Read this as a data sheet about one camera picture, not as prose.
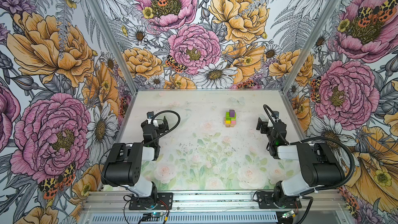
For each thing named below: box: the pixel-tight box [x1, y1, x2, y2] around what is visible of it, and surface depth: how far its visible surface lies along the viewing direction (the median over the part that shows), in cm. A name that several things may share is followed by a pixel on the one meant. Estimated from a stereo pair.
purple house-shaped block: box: [229, 109, 236, 118], surface depth 98 cm
